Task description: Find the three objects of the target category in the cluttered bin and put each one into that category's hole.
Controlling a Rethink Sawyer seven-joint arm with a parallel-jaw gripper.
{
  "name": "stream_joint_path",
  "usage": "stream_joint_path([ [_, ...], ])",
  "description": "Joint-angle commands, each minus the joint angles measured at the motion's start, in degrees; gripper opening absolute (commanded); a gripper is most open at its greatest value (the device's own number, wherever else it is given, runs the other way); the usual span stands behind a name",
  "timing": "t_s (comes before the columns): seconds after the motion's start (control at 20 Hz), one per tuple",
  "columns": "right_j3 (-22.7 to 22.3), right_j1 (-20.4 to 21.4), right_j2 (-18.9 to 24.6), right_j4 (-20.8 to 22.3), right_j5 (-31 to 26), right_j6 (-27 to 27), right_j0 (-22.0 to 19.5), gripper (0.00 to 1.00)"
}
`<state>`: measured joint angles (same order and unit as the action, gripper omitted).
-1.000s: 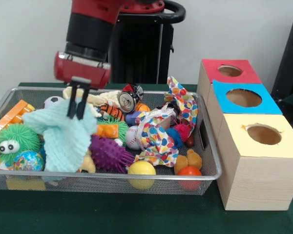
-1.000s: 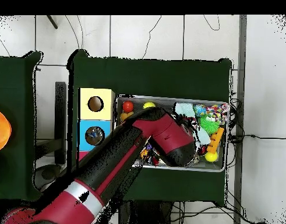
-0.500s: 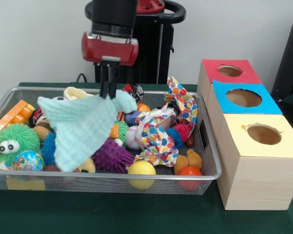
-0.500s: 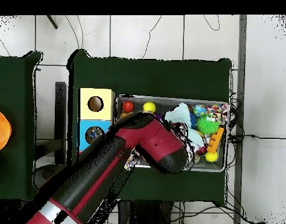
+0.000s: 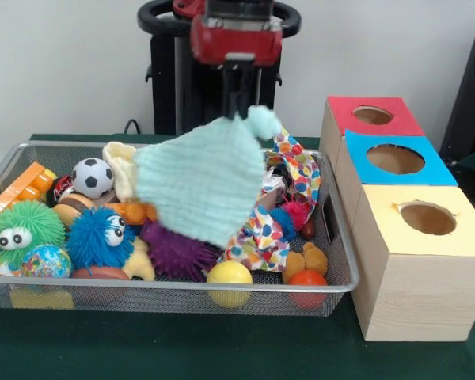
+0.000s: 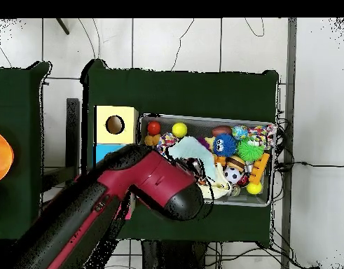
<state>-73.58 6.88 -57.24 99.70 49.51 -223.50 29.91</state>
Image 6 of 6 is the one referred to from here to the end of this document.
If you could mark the blue spiky ball with eyes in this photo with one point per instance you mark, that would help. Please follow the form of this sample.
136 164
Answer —
224 145

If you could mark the yellow ball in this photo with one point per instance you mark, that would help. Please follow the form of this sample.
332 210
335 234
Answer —
179 129

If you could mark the orange bowl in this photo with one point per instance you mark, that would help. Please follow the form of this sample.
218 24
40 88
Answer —
0 157

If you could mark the wooden three-hole box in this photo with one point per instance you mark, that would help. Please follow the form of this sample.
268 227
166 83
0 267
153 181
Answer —
126 131

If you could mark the black panel stand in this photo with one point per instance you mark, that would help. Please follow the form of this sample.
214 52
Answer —
72 134

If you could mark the red orange ball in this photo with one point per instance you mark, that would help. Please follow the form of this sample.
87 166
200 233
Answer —
154 127

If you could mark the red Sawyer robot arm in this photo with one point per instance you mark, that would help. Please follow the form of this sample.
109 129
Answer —
154 176

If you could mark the dark green side tablecloth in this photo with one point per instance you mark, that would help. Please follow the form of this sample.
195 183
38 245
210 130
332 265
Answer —
17 112

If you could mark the cream waffle cloth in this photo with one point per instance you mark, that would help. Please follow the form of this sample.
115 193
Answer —
213 190

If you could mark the green spiky ball with eyes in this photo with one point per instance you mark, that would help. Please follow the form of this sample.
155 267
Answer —
250 150

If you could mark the globe print ball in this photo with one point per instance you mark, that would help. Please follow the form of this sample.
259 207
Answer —
240 132

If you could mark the mint green cloth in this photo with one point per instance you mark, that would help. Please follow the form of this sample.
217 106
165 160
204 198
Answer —
194 150

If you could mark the brown toy football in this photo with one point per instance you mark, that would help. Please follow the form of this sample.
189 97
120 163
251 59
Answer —
221 131

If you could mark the small soccer ball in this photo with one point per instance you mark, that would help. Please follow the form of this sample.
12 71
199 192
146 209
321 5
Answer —
232 175

